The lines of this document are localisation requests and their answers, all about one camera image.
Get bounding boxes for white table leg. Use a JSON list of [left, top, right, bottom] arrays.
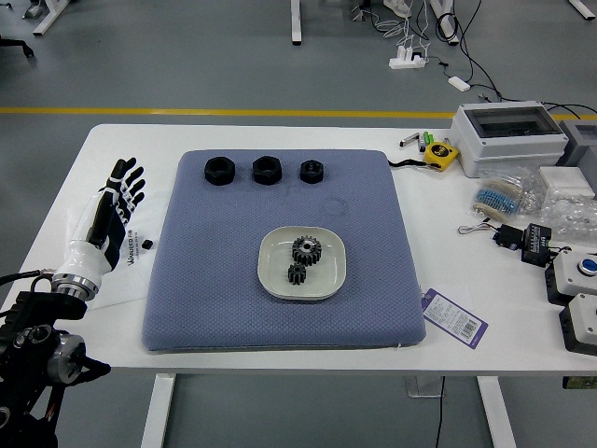
[[139, 372, 177, 448], [476, 375, 518, 448]]

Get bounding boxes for black chair base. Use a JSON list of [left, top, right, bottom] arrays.
[[0, 35, 35, 59]]

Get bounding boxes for white sneaker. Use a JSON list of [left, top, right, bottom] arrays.
[[382, 0, 414, 19]]

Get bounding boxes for small black gear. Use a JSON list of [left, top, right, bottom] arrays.
[[286, 262, 309, 286]]

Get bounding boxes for white enclosure box clear lid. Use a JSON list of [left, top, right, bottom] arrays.
[[450, 101, 570, 179]]

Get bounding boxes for black under-table cable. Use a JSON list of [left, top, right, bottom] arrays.
[[432, 375, 448, 448]]

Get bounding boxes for black electronic module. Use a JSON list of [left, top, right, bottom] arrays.
[[520, 222, 561, 268]]

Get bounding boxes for white floor cables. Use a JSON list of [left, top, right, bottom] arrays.
[[370, 0, 433, 62]]

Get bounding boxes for white foam block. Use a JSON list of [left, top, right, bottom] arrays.
[[538, 165, 597, 198]]

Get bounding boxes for clear plastic parts bag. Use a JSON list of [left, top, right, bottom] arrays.
[[521, 184, 597, 242]]

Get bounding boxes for white square dish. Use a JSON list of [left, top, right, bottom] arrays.
[[256, 225, 347, 302]]

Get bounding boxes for bag of blue resistors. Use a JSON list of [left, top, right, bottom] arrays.
[[470, 170, 533, 221]]

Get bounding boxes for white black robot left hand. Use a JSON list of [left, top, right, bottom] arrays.
[[55, 157, 146, 285]]

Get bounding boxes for blue-grey quilted cushion mat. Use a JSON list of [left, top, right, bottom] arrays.
[[141, 147, 428, 354]]

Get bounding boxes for large black gear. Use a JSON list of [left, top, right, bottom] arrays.
[[291, 234, 325, 267]]

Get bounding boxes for blue push-button box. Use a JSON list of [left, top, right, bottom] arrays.
[[544, 247, 597, 308]]

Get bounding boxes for white power strip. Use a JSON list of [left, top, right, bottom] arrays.
[[388, 44, 428, 71]]

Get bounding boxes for large black hex nut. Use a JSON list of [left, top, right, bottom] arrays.
[[251, 155, 284, 186], [203, 157, 237, 187]]

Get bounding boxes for white desk leg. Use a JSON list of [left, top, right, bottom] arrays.
[[428, 0, 462, 47], [567, 0, 597, 21], [32, 0, 72, 36], [290, 0, 304, 47]]

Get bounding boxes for grey under-table control box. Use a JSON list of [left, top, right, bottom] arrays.
[[404, 375, 445, 399]]

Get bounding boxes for yellow tape measure with strap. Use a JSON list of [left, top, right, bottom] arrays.
[[386, 142, 462, 174]]

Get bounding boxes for purple label tag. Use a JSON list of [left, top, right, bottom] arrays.
[[419, 287, 490, 349]]

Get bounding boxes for small black hex nut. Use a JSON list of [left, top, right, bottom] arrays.
[[298, 159, 326, 184]]

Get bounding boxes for white box on black base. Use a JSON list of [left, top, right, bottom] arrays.
[[558, 292, 597, 357]]

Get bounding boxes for small black module with wires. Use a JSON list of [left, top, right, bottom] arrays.
[[457, 221, 522, 252]]

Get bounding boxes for black floor cable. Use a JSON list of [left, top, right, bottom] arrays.
[[436, 0, 597, 123]]

